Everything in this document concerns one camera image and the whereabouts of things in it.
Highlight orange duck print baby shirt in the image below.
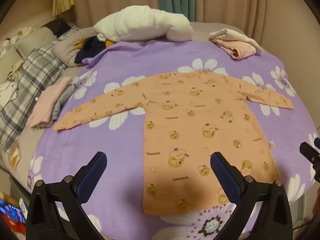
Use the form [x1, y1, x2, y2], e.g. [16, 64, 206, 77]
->
[54, 70, 294, 216]

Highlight folded pink and grey clothes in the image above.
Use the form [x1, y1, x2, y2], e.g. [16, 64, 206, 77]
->
[26, 77, 76, 129]

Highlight folded pink and cream clothes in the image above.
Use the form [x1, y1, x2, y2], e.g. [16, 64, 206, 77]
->
[209, 28, 263, 60]

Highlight dark navy clothing pile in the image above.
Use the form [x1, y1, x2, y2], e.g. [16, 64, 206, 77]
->
[74, 36, 107, 64]

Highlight colourful box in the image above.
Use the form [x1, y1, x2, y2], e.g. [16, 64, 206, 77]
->
[0, 192, 26, 239]

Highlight grey plaid blanket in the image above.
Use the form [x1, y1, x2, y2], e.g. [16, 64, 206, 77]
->
[1, 26, 80, 152]

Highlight beige curtain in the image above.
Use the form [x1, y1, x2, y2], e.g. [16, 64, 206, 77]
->
[72, 0, 320, 53]

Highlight grey pillow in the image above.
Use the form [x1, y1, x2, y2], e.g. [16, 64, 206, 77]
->
[14, 27, 56, 60]

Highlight white fluffy blanket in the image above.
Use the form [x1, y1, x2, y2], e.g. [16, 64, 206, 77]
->
[93, 5, 193, 42]

